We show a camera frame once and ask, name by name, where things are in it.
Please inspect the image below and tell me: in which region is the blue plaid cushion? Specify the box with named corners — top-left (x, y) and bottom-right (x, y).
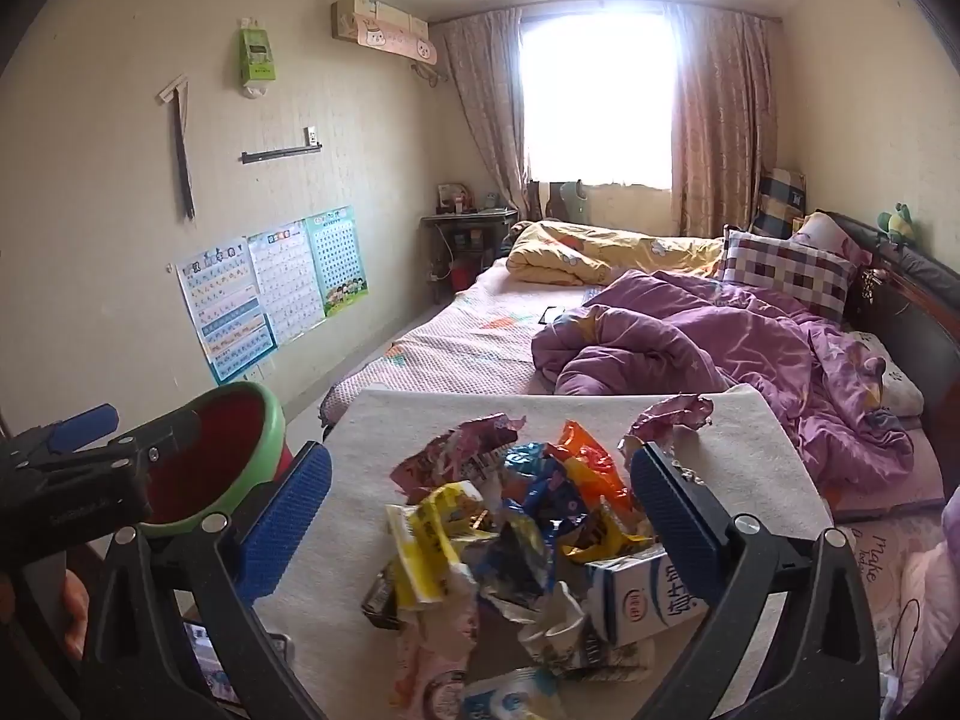
top-left (752, 167), bottom-right (809, 239)

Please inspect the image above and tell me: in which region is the foil wrapper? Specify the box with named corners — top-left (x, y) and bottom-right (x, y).
top-left (616, 392), bottom-right (715, 455)

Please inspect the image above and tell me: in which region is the black wall rail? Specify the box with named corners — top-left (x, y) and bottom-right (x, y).
top-left (240, 141), bottom-right (325, 166)

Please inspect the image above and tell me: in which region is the white fleece blanket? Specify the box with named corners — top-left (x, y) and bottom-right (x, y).
top-left (251, 382), bottom-right (835, 720)

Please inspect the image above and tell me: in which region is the bed with pink bedspread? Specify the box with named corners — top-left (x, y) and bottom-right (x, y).
top-left (321, 255), bottom-right (947, 527)

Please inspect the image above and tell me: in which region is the yellow quilt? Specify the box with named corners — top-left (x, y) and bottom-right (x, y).
top-left (505, 220), bottom-right (727, 287)

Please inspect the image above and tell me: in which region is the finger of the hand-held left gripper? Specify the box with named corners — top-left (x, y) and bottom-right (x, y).
top-left (112, 412), bottom-right (205, 467)
top-left (30, 403), bottom-right (121, 458)

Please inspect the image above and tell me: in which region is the blue snack wrapper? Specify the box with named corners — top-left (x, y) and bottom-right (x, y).
top-left (501, 441), bottom-right (580, 541)

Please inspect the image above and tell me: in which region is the green plush toy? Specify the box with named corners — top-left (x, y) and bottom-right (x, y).
top-left (876, 201), bottom-right (921, 246)

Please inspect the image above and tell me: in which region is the orange snack wrapper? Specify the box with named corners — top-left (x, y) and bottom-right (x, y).
top-left (556, 420), bottom-right (632, 515)

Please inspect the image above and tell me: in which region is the dark brown wrapper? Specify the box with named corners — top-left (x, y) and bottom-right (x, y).
top-left (361, 568), bottom-right (412, 632)

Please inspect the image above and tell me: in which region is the white chart poster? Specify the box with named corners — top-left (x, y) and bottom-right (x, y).
top-left (246, 219), bottom-right (329, 347)

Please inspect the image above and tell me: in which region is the red bin with green rim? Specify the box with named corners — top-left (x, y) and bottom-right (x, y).
top-left (137, 381), bottom-right (302, 541)

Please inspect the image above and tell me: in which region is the white blue milk carton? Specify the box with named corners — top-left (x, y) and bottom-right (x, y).
top-left (583, 542), bottom-right (712, 647)

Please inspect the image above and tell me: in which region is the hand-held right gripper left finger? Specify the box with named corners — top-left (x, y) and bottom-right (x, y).
top-left (82, 442), bottom-right (335, 720)

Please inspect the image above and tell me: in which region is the beige patterned curtain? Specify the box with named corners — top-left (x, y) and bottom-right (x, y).
top-left (666, 2), bottom-right (787, 239)
top-left (430, 6), bottom-right (532, 224)

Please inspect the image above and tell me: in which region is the yellow brown snack wrapper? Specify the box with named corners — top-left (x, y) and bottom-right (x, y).
top-left (559, 506), bottom-right (655, 565)

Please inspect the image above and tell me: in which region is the blue bordered alphabet poster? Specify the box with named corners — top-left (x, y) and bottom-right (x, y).
top-left (175, 234), bottom-right (280, 389)

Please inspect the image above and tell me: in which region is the purple quilt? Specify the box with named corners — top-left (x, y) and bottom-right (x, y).
top-left (531, 268), bottom-right (940, 497)

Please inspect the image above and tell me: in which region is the dark side table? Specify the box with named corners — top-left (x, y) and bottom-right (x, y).
top-left (420, 207), bottom-right (520, 305)

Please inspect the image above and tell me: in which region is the green bordered chart poster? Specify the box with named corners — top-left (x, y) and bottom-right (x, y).
top-left (304, 205), bottom-right (371, 320)

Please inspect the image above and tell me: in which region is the pink snack wrapper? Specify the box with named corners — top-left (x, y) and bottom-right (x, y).
top-left (390, 412), bottom-right (527, 505)

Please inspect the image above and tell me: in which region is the pink printed garment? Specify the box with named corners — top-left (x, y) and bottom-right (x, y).
top-left (851, 521), bottom-right (960, 695)

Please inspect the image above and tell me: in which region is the green hanging tissue pack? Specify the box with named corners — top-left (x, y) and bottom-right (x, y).
top-left (237, 13), bottom-right (281, 101)

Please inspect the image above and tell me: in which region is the yellow white wrapper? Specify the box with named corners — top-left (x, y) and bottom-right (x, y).
top-left (385, 481), bottom-right (497, 610)

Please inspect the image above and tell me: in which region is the air conditioner with cover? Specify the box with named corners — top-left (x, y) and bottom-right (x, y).
top-left (332, 0), bottom-right (440, 65)

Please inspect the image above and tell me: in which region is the pink pillow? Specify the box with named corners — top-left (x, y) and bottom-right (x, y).
top-left (793, 210), bottom-right (876, 271)

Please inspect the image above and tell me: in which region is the dark wooden headboard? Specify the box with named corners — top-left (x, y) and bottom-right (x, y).
top-left (812, 208), bottom-right (960, 425)

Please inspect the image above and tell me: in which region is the white cartoon pillow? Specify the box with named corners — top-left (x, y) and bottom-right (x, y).
top-left (861, 332), bottom-right (925, 415)

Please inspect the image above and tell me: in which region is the bright window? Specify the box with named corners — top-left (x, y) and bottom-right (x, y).
top-left (519, 1), bottom-right (682, 190)

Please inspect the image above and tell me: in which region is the black tassel wall hanging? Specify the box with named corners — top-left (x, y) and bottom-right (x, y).
top-left (156, 73), bottom-right (199, 223)

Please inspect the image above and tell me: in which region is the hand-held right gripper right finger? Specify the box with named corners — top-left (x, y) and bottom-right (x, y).
top-left (628, 441), bottom-right (878, 720)

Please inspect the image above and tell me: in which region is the person's left hand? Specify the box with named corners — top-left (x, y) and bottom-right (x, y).
top-left (64, 570), bottom-right (91, 657)

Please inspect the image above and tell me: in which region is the grey green bag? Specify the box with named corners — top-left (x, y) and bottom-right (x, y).
top-left (550, 178), bottom-right (595, 224)

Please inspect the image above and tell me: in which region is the pale pink packet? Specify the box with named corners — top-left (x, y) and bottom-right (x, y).
top-left (388, 600), bottom-right (482, 720)

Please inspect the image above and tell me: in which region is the blue white packet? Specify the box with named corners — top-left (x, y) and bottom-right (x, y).
top-left (459, 666), bottom-right (565, 720)

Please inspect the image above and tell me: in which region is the silver white wrapper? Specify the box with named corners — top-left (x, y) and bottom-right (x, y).
top-left (516, 583), bottom-right (655, 685)

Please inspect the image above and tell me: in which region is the dark blue silver wrapper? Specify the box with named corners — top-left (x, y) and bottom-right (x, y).
top-left (478, 519), bottom-right (562, 622)

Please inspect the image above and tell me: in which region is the checked pillow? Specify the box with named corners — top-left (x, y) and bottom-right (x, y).
top-left (715, 223), bottom-right (857, 325)

